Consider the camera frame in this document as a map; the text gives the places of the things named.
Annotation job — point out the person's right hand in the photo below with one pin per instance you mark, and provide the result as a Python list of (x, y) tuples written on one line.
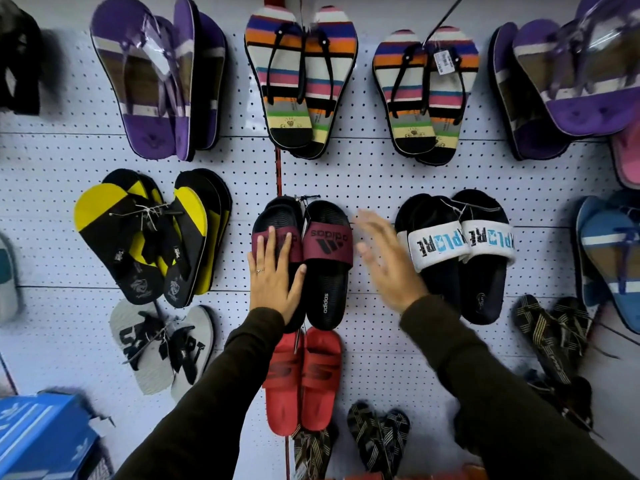
[(395, 277)]

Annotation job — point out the person's left hand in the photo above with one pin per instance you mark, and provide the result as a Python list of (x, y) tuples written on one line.
[(270, 289)]

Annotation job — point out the person's left middle finger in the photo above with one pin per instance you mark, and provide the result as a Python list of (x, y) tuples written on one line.
[(270, 247)]

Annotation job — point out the person's left thumb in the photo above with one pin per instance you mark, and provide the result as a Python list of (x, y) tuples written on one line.
[(299, 279)]

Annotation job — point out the person's right thumb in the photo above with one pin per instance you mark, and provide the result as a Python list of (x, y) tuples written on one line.
[(367, 257)]

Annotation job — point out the person's right forearm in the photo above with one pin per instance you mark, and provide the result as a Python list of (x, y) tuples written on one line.
[(490, 394)]

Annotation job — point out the person's left forearm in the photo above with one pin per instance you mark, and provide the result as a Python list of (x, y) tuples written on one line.
[(210, 399)]

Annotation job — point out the yellow black flip-flop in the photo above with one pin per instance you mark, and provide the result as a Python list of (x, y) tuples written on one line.
[(187, 244), (135, 182), (217, 214), (115, 239)]

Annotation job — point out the red slide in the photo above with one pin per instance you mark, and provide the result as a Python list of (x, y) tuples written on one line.
[(322, 379), (282, 384)]

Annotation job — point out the grey black print flip-flop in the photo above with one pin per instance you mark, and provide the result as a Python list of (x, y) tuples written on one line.
[(142, 344), (192, 349)]

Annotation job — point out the multicolour striped flip-flop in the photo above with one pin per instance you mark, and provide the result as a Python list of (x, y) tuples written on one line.
[(405, 109), (280, 104), (450, 109), (330, 69)]

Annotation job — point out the white price tag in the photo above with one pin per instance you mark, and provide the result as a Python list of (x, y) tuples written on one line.
[(444, 62)]

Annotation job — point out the blue brown striped flip-flop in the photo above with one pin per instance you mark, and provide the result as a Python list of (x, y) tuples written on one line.
[(615, 264), (582, 254)]

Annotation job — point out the grey teal flip-flop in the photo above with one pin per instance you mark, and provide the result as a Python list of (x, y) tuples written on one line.
[(7, 284)]

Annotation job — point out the pink flip-flop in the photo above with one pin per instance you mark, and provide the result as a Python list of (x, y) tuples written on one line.
[(629, 154)]

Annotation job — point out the blue shoe box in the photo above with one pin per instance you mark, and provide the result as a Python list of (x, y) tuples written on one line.
[(42, 439)]

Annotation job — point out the black sandal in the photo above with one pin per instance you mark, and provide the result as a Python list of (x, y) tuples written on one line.
[(20, 64)]

